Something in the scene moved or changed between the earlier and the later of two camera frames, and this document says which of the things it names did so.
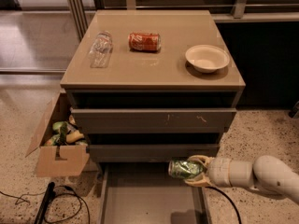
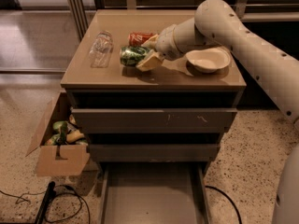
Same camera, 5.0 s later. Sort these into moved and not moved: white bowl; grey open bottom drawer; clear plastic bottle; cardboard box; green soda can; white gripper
Moved: white gripper; green soda can
Not moved: grey open bottom drawer; cardboard box; clear plastic bottle; white bowl
